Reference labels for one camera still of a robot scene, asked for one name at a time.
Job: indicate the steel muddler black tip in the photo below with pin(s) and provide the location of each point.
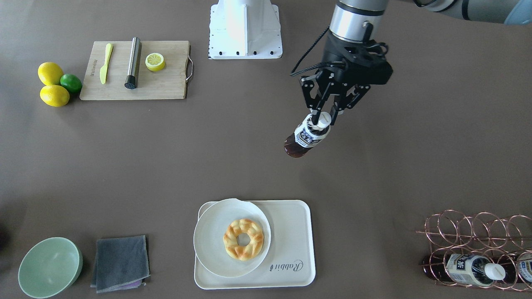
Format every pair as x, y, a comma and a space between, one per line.
133, 66

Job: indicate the whole lemon upper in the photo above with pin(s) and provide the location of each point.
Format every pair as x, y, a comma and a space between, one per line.
50, 73

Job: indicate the copper wire bottle rack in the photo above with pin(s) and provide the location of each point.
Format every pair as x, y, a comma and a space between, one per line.
500, 239

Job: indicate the yellow plastic knife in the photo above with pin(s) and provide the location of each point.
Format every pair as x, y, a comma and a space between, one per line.
103, 72

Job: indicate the light green bowl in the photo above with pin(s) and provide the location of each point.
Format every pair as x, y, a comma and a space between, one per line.
50, 267

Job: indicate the grey folded cloth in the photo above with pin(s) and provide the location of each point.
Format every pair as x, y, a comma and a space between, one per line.
120, 263

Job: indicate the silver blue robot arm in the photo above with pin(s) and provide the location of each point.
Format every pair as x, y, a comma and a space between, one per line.
358, 20

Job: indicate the wooden cutting board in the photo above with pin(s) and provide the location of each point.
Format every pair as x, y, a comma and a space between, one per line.
167, 84

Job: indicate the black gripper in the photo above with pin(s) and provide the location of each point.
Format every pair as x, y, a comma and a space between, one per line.
335, 53

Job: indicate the whole lemon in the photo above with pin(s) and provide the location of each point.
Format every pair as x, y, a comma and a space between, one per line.
54, 95
50, 73

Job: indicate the whole lemon lower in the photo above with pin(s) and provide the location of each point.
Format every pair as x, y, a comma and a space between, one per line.
54, 95

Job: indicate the tea bottle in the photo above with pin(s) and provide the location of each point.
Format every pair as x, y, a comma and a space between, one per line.
307, 135

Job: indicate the green lime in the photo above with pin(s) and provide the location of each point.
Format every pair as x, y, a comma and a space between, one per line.
71, 83

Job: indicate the half lemon slice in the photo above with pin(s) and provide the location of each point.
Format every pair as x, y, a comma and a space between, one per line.
155, 62

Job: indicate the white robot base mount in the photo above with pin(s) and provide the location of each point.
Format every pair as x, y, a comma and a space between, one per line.
245, 29

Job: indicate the white rectangular serving tray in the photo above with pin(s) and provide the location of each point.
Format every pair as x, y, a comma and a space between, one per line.
290, 258

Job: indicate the white round plate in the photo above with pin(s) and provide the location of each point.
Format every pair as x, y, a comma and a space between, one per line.
232, 238

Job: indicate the tea bottle rack back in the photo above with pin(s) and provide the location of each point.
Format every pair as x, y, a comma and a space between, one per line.
524, 267
472, 269

